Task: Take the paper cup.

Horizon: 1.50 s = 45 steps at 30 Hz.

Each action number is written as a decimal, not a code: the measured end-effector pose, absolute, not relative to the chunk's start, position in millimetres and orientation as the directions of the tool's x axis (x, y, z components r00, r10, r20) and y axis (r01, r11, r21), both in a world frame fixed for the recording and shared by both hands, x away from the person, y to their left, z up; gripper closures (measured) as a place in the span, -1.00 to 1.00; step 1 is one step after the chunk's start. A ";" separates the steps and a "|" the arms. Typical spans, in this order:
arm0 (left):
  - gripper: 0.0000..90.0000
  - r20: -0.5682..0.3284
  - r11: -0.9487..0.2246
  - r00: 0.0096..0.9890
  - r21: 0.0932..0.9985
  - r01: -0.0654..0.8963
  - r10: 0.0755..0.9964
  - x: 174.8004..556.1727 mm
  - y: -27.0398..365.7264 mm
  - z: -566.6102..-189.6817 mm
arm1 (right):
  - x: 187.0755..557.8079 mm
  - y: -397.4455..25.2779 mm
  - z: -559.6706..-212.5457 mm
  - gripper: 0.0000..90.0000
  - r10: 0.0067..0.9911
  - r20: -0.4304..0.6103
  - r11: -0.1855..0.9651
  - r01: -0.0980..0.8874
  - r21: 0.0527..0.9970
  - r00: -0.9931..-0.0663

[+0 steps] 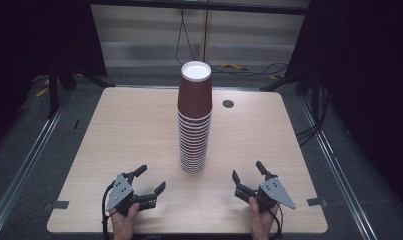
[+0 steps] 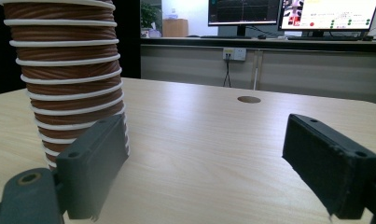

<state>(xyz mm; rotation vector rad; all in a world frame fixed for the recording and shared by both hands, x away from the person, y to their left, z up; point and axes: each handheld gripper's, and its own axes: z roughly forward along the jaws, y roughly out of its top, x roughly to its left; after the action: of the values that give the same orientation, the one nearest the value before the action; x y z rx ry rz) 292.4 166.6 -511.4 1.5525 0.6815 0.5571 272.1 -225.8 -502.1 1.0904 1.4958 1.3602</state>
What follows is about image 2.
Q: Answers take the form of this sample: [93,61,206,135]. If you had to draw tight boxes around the black hanging cable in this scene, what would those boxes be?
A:
[222,55,233,89]

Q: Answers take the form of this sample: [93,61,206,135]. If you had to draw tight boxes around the black keyboard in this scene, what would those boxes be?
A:
[200,35,253,40]
[286,35,361,42]

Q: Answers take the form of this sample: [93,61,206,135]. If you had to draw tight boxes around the green plant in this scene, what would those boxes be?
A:
[140,1,162,31]

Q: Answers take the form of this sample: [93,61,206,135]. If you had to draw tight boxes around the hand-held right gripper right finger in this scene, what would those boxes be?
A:
[282,113,376,220]

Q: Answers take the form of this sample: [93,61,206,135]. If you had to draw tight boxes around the dark screen monitor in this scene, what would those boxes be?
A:
[207,0,282,37]

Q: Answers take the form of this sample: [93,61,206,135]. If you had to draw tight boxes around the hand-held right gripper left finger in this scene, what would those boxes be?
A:
[55,113,130,222]

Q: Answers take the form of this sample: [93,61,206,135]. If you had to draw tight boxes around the bright screen monitor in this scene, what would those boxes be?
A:
[278,0,376,37]

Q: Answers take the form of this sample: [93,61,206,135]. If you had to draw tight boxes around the stack of brown paper cups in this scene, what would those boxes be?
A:
[0,0,132,172]

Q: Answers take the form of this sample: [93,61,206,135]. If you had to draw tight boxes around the white wall socket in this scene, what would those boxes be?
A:
[222,47,247,62]

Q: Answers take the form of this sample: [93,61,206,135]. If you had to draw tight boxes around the cardboard box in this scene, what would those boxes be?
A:
[161,18,189,38]

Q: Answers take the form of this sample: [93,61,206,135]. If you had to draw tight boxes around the dark desk counter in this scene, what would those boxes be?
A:
[140,36,376,53]

